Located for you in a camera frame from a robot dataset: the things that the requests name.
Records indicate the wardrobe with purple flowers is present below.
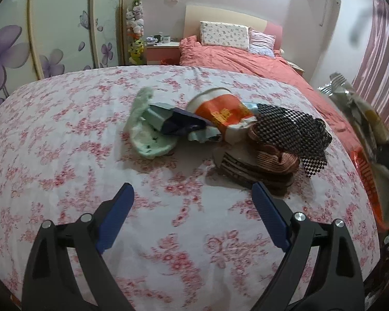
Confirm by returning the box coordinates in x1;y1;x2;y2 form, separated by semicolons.
0;0;128;119

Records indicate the grey crumpled bag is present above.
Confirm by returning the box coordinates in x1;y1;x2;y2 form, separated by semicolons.
318;72;389;224

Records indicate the red duvet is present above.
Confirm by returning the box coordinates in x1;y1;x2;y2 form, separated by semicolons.
179;36;358;169

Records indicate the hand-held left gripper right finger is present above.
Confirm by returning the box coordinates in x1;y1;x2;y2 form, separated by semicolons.
251;181;367;311

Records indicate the light blue carton box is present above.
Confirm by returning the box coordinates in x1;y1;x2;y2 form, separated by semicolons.
143;102;174;134

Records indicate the brown striped knitted scarf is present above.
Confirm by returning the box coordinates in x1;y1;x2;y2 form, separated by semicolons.
214;121;301;197

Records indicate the pink bedside table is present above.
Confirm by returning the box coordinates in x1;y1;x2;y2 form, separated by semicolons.
145;41;182;66

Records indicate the cream and pink headboard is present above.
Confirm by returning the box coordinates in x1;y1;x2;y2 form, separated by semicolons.
184;4;283;51

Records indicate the floral white pillow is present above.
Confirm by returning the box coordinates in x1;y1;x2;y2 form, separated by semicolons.
199;21;250;52

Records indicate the pink floral blanket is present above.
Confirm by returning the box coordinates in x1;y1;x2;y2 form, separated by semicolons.
0;65;382;311

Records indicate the light blue wrapper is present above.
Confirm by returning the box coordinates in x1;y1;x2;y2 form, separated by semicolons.
187;126;221;144

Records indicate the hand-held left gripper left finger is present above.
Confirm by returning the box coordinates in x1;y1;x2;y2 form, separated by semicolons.
21;182;137;311

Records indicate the mint green fuzzy sock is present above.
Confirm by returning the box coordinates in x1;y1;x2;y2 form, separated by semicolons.
123;87;179;160

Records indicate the pink curtain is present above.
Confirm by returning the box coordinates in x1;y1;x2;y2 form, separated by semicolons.
351;0;389;119

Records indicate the black and white checkered cloth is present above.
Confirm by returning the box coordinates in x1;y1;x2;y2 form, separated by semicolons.
253;103;333;178

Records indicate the orange and white paper cup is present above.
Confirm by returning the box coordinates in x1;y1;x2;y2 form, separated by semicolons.
186;87;257;144

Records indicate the clear tube of plush toys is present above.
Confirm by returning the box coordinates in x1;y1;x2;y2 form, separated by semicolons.
125;0;147;66

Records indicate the orange plastic basket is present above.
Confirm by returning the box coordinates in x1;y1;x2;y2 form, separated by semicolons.
350;147;385;231

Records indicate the pink striped pillow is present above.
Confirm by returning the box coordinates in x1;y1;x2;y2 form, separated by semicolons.
248;27;277;58

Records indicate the wooden bedside table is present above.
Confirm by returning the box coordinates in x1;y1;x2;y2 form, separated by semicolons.
287;60;305;76

